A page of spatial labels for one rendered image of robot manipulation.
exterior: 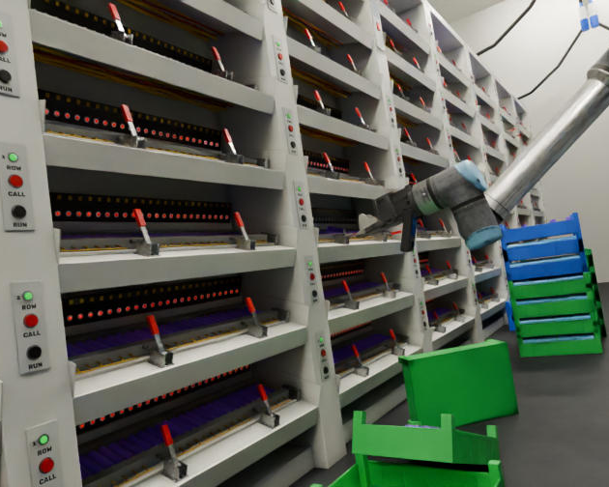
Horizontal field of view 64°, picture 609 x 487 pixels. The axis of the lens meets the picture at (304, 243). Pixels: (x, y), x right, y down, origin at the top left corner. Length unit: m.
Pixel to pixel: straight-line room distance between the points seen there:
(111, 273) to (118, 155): 0.20
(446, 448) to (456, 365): 0.52
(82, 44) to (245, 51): 0.55
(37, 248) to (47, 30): 0.35
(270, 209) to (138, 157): 0.45
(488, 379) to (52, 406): 1.11
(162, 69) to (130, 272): 0.41
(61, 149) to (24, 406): 0.37
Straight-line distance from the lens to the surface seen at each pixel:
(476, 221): 1.28
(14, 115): 0.83
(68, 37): 0.94
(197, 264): 0.97
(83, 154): 0.87
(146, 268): 0.89
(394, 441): 1.00
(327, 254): 1.34
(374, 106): 1.94
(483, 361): 1.49
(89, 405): 0.83
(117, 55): 0.98
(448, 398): 1.46
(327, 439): 1.29
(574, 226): 2.24
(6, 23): 0.88
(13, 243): 0.77
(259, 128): 1.31
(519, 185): 1.43
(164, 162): 0.96
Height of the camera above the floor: 0.47
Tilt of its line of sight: 4 degrees up
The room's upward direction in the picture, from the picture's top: 8 degrees counter-clockwise
